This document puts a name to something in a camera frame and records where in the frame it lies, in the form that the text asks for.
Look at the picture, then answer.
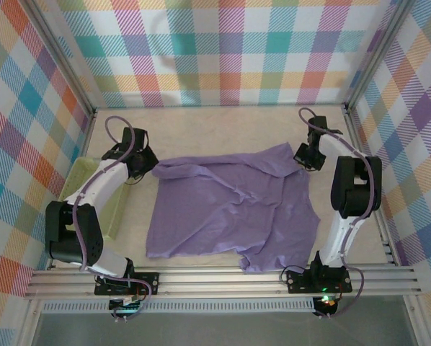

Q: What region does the pale green plastic basket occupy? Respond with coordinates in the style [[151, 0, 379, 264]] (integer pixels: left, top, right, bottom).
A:
[[58, 156, 130, 242]]

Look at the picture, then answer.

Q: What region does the grey slotted cable duct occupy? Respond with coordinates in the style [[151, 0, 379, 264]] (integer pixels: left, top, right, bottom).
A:
[[41, 300, 316, 314]]

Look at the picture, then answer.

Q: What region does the aluminium frame post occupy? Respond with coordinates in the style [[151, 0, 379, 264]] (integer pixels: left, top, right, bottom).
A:
[[344, 0, 410, 110], [27, 0, 96, 117]]

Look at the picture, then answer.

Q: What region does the purple t-shirt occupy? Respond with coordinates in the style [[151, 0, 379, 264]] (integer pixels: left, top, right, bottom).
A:
[[144, 141, 321, 273]]

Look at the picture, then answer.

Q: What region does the aluminium mounting rail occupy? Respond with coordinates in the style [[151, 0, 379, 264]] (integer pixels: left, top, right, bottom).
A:
[[23, 265, 424, 300]]

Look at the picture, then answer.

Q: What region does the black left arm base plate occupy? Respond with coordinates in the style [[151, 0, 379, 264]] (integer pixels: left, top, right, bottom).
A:
[[94, 271, 160, 296]]

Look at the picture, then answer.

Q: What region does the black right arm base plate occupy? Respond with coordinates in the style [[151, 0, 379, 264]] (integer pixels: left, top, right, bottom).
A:
[[286, 267, 354, 294]]

